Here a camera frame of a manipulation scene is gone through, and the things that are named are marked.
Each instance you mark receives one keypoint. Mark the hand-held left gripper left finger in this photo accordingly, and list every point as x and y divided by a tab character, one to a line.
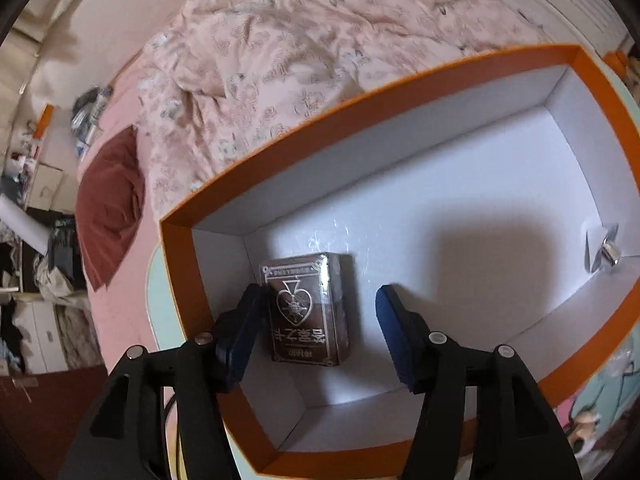
245	330

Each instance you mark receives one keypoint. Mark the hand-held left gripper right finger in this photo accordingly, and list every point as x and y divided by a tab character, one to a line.
395	340

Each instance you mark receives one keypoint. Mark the brown playing card deck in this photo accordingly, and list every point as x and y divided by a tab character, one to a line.
305	310

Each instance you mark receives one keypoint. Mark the orange cardboard box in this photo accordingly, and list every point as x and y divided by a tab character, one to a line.
450	185

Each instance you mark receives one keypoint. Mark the orange-capped container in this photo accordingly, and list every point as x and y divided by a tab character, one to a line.
617	60

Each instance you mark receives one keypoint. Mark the pale green printed mat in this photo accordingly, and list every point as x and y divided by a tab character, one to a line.
162	310

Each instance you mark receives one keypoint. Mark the dark red pillow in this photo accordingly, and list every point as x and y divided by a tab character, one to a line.
107	200

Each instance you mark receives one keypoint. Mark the black bag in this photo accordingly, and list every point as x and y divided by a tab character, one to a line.
62	250

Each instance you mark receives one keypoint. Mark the brown cardboard box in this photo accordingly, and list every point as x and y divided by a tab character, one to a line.
47	185

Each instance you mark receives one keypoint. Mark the white rolled tube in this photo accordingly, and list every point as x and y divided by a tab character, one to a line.
20	220

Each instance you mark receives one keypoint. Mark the blue-grey clothing pile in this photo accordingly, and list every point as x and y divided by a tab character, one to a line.
90	110

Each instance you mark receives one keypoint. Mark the row of small bottles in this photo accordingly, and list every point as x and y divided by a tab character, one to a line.
20	160

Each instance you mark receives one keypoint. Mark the orange box lid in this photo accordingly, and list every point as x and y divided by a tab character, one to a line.
42	121

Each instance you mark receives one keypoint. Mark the pink floral blanket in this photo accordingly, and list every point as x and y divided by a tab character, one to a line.
300	35

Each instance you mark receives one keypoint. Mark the white padded headboard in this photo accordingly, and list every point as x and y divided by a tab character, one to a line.
100	20

